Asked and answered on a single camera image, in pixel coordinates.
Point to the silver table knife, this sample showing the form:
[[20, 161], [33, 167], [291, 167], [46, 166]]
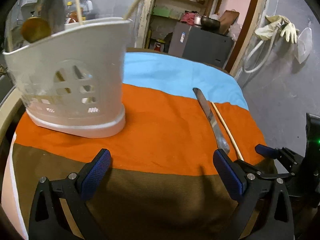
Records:
[[220, 139]]

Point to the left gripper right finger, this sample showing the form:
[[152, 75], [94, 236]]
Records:
[[253, 189]]

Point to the grey cabinet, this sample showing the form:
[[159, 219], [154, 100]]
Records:
[[193, 43]]

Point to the clear hanging plastic bag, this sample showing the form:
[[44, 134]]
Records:
[[304, 44]]

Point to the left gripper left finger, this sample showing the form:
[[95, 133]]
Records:
[[47, 219]]

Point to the green box on shelf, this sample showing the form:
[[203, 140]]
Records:
[[161, 11]]

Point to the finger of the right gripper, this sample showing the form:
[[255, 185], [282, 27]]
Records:
[[268, 152]]

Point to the black bowl on cabinet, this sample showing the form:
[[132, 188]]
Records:
[[210, 24]]

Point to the white plastic utensil holder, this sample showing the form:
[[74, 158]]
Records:
[[71, 81]]

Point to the striped blue orange brown cloth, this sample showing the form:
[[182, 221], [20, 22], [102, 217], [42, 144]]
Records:
[[162, 183]]

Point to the white rubber gloves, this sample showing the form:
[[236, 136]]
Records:
[[278, 23]]

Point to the silver spoon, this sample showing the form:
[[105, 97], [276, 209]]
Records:
[[53, 11]]

